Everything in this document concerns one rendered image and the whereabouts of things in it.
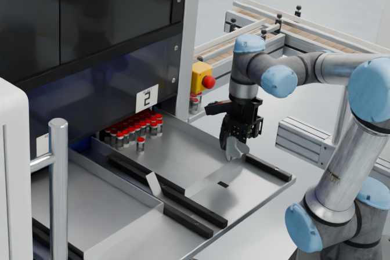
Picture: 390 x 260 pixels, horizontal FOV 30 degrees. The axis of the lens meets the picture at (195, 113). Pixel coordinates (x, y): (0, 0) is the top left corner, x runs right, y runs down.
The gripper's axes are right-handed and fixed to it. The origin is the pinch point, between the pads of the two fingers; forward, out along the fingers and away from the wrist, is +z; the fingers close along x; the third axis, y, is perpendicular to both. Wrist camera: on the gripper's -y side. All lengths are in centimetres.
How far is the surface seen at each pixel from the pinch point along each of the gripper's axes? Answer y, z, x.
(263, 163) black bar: 7.6, 1.6, 6.4
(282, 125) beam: -32, 37, 84
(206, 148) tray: -9.5, 3.4, 3.2
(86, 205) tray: -13.4, 3.4, -39.1
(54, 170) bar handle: 30, -50, -86
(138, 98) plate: -24.0, -11.5, -10.4
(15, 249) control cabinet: 31, -41, -94
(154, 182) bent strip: -5.1, -0.2, -23.9
